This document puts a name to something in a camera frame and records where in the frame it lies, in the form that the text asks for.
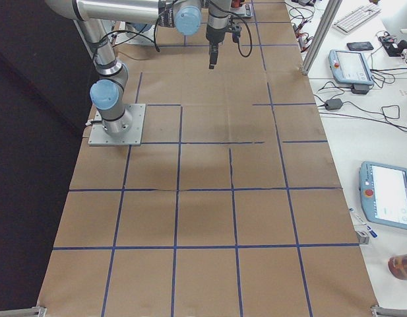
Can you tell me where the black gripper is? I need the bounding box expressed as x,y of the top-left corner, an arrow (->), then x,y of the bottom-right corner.
206,28 -> 227,69

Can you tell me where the red yellow mango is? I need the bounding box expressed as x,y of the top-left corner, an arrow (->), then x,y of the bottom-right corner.
231,0 -> 245,9

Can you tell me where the white digital kitchen scale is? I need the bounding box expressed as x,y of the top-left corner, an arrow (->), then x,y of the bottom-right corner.
231,4 -> 253,18

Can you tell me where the black power adapter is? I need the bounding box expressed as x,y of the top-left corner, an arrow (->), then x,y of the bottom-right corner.
324,98 -> 343,111

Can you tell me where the teach pendant near left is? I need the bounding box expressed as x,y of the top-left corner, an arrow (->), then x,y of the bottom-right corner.
328,50 -> 374,86

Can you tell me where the teach pendant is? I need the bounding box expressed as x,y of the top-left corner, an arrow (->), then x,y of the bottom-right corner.
328,50 -> 374,86
359,161 -> 407,230

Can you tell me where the white keyboard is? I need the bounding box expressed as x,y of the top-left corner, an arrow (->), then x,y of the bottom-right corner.
332,3 -> 381,34

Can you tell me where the black smartphone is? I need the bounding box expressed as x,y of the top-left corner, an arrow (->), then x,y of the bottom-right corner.
346,42 -> 373,52

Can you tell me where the teach pendant near right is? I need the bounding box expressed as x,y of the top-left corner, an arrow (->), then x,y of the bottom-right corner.
359,161 -> 407,230

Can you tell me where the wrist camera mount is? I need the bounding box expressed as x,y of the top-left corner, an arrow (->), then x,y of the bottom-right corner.
228,20 -> 242,44

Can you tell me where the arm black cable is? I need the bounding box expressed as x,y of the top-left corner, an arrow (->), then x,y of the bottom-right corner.
222,6 -> 253,57

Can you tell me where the aluminium frame post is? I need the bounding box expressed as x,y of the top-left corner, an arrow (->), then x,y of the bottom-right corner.
301,0 -> 342,75

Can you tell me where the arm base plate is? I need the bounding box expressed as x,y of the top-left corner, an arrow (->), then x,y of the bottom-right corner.
88,104 -> 146,147

